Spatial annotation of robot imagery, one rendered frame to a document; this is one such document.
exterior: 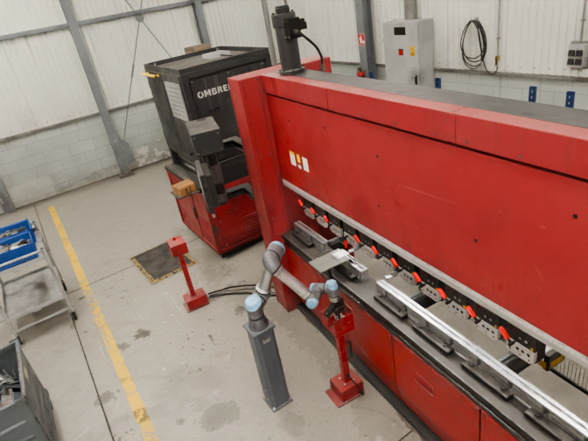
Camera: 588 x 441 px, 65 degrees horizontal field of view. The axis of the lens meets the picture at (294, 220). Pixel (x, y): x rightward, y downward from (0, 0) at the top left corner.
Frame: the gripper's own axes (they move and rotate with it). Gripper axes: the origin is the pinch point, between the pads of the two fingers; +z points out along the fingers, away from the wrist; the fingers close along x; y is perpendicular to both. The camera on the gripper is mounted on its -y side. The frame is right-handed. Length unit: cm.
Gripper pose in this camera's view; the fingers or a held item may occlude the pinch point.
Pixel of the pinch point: (338, 322)
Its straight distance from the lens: 336.3
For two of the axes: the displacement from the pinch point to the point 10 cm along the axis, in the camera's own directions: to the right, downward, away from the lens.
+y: 8.5, -4.2, 3.2
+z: 2.3, 8.4, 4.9
